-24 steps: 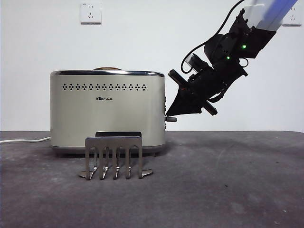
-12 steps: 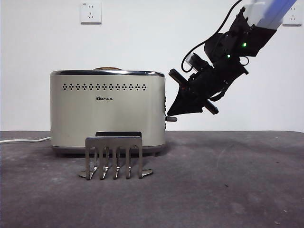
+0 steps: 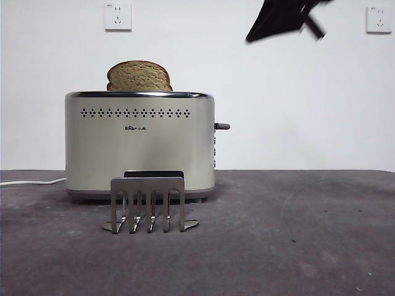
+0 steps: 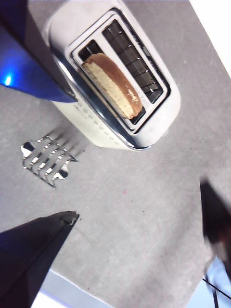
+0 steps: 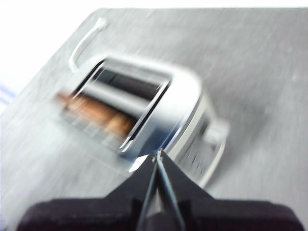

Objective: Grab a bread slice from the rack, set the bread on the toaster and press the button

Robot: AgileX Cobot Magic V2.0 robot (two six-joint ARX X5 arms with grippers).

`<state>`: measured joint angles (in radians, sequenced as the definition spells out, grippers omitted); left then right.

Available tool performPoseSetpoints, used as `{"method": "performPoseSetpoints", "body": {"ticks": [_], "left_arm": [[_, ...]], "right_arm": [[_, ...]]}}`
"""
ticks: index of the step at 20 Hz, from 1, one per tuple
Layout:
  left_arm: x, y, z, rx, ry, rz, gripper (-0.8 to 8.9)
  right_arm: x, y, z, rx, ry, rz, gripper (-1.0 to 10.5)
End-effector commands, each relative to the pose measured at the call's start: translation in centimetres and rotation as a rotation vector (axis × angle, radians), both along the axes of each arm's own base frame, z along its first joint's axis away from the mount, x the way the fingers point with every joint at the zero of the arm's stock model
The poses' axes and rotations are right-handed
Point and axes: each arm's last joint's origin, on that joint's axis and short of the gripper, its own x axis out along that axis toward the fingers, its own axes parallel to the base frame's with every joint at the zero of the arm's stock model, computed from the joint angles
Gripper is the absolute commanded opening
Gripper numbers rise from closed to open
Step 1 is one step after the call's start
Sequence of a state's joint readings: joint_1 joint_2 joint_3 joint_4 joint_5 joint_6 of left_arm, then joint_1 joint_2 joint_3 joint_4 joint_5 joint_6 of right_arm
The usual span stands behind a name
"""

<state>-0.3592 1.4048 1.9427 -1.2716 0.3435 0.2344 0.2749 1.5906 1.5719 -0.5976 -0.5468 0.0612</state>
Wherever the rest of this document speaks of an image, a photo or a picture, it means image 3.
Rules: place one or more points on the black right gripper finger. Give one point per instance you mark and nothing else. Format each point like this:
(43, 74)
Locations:
(274, 18)

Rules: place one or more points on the brown bread slice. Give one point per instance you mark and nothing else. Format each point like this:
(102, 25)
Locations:
(139, 77)

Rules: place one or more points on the grey toaster lever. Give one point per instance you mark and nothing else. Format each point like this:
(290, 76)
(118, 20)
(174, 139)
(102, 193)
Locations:
(222, 126)

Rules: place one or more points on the cream two-slot toaster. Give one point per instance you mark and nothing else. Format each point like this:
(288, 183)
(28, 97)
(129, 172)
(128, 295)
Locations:
(139, 148)

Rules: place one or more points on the steel bread rack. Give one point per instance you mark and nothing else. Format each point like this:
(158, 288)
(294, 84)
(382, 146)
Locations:
(145, 185)

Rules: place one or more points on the white wall socket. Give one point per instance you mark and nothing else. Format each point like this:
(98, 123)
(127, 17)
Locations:
(118, 17)
(379, 20)

